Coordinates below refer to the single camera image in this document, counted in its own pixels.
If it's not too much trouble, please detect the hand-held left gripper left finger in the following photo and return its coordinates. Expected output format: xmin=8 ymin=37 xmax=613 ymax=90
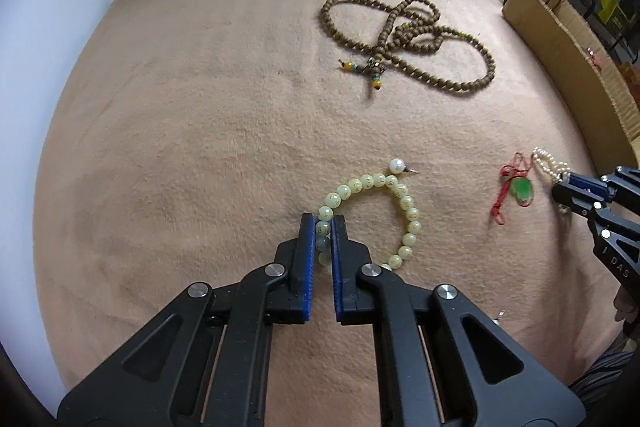
xmin=57 ymin=213 xmax=317 ymax=427

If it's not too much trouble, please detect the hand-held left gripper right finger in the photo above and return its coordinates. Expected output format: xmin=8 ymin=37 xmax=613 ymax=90
xmin=330 ymin=216 xmax=587 ymax=427

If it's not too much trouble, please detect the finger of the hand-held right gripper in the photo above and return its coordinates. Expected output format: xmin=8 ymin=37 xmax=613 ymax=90
xmin=552 ymin=184 xmax=640 ymax=282
xmin=569 ymin=165 xmax=640 ymax=204

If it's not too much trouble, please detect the white pearl bracelet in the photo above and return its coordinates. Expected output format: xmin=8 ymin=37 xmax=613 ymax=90
xmin=531 ymin=147 xmax=572 ymax=214

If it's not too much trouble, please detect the pale yellow bead bracelet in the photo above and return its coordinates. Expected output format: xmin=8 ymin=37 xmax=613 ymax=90
xmin=313 ymin=174 xmax=423 ymax=272

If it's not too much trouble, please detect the cardboard box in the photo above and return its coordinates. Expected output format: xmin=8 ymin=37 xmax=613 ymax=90
xmin=501 ymin=0 xmax=640 ymax=178

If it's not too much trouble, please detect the yellow box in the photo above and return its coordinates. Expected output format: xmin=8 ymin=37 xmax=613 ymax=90
xmin=596 ymin=0 xmax=629 ymax=26

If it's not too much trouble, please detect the peach blanket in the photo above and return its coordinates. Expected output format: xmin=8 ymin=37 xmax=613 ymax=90
xmin=32 ymin=0 xmax=626 ymax=413

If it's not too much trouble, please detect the striped clothing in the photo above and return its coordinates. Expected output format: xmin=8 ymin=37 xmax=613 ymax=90
xmin=570 ymin=347 xmax=640 ymax=405

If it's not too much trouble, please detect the green pendant with red cord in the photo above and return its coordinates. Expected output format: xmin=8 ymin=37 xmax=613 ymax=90
xmin=490 ymin=152 xmax=536 ymax=226

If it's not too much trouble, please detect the brown wooden bead necklace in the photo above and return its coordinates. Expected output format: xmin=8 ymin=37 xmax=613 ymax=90
xmin=320 ymin=0 xmax=497 ymax=96

